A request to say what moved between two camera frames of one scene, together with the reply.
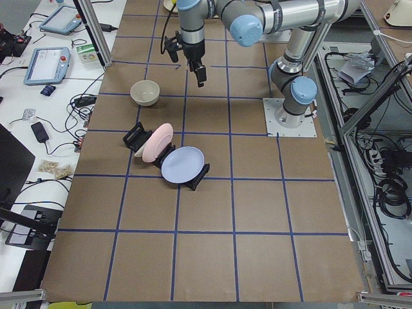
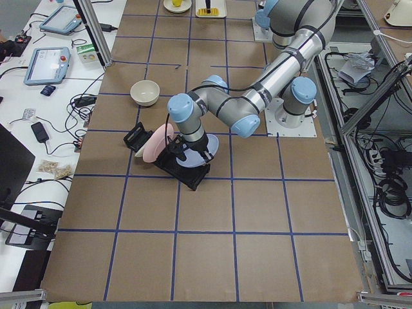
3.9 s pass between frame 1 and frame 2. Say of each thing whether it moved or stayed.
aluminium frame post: stayed
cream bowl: stayed
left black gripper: moved
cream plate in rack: stayed
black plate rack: stayed
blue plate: moved
